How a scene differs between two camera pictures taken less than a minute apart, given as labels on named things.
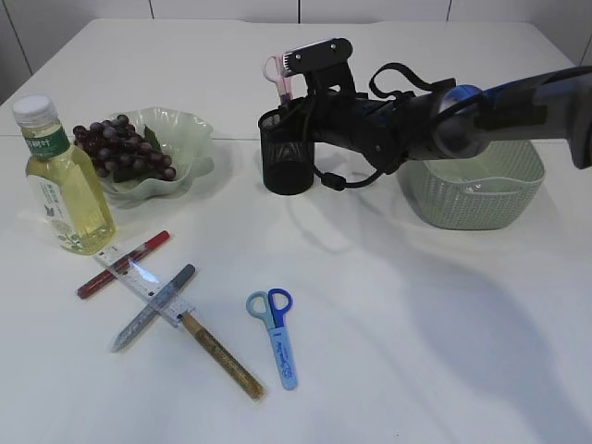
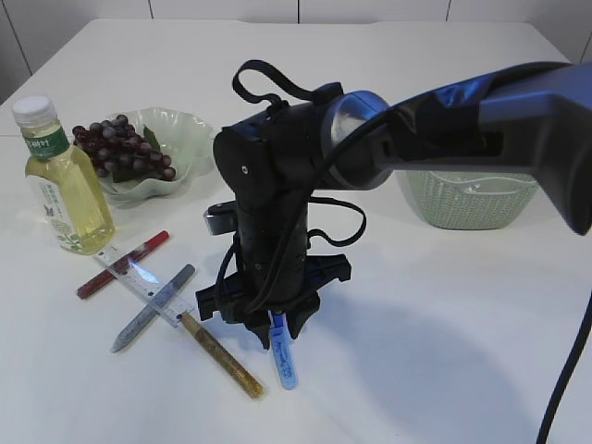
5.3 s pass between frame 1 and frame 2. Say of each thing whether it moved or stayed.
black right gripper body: moved
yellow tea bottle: stayed
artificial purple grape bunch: stayed
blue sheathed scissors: stayed
